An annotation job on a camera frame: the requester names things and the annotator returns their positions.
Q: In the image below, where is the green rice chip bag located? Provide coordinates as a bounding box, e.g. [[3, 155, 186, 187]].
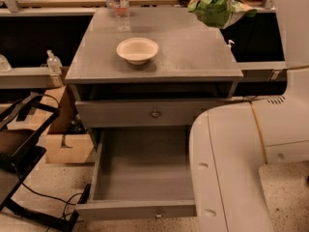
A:
[[187, 0, 257, 29]]

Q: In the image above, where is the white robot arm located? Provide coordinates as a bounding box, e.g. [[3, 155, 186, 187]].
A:
[[189, 0, 309, 232]]

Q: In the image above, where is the grey wooden drawer cabinet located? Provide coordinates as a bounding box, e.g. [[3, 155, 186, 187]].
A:
[[66, 7, 242, 143]]

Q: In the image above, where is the closed grey top drawer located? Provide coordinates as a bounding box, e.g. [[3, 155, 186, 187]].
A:
[[75, 99, 240, 129]]

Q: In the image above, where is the open grey middle drawer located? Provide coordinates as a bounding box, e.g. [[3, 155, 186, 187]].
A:
[[76, 126, 196, 220]]

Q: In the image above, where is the small white pump dispenser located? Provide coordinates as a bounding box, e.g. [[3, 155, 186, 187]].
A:
[[227, 40, 235, 49]]

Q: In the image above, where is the clear plastic water bottle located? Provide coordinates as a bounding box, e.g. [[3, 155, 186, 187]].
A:
[[113, 0, 129, 16]]

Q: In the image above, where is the white paper bowl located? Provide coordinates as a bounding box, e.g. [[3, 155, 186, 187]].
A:
[[116, 38, 158, 65]]

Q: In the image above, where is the small clear sanitizer bottle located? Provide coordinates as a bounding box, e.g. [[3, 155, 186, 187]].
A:
[[46, 50, 63, 73]]

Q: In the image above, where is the brown cardboard box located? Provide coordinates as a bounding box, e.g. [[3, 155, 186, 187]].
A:
[[9, 86, 96, 164]]

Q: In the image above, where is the black cart frame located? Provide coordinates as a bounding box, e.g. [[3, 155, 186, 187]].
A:
[[0, 92, 79, 232]]

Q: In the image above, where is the black floor cable left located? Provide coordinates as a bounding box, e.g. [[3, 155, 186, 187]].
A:
[[18, 181, 85, 232]]

